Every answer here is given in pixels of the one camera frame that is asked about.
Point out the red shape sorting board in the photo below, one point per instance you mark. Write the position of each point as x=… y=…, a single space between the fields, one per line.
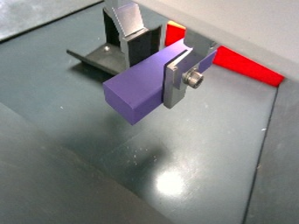
x=228 y=59

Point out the purple rectangular block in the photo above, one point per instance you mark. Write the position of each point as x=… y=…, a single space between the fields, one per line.
x=133 y=92

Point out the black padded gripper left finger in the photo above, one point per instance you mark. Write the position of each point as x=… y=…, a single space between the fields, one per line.
x=129 y=35

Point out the silver bolted gripper right finger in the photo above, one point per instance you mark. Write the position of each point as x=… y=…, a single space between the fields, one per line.
x=182 y=70

